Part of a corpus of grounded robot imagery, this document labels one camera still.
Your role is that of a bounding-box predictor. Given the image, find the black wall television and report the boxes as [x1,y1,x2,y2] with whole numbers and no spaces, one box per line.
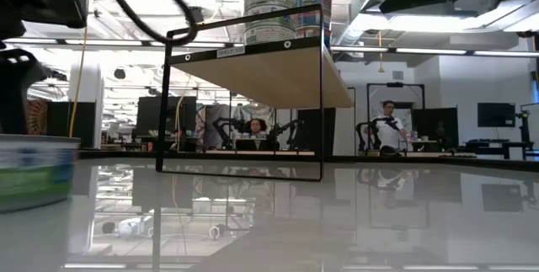
[477,102,517,129]

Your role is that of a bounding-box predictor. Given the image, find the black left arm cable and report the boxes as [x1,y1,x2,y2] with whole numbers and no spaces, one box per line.
[83,0,199,48]

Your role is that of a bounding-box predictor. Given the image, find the black door panel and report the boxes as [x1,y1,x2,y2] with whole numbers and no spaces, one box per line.
[296,107,337,156]

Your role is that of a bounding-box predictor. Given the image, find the black partition panel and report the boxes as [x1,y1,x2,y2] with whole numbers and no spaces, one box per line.
[46,101,97,150]

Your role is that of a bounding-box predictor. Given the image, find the yellow hanging pendant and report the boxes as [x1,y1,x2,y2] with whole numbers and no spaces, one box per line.
[376,29,387,74]

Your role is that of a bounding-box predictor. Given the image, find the black hanging lamp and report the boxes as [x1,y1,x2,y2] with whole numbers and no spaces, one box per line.
[184,5,206,28]

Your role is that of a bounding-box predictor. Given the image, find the long ceiling light strip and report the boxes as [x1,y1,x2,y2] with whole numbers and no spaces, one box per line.
[330,44,469,56]
[473,49,539,58]
[0,35,228,50]

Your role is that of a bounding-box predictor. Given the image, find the black tripod stand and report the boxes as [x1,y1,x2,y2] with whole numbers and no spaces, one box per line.
[516,109,532,155]

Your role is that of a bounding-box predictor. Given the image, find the silver ventilation duct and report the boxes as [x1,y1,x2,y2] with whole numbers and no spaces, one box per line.
[336,0,422,48]

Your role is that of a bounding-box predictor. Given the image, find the black aluminium table frame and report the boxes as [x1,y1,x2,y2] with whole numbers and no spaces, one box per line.
[78,148,539,173]

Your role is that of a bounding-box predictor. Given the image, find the red patterned tapestry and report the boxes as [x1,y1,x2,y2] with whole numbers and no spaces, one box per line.
[25,98,50,136]

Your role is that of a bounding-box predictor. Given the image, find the black monitor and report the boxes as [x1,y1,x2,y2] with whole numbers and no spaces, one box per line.
[411,106,460,151]
[135,95,198,138]

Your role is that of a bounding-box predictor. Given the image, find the black metal frame stand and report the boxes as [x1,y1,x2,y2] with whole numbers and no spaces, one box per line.
[365,81,426,155]

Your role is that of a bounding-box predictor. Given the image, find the wooden shelf with black frame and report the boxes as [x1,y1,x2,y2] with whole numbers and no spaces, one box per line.
[155,3,354,183]

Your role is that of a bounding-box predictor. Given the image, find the person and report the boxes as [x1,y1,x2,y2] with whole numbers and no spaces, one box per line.
[372,99,408,156]
[245,117,271,152]

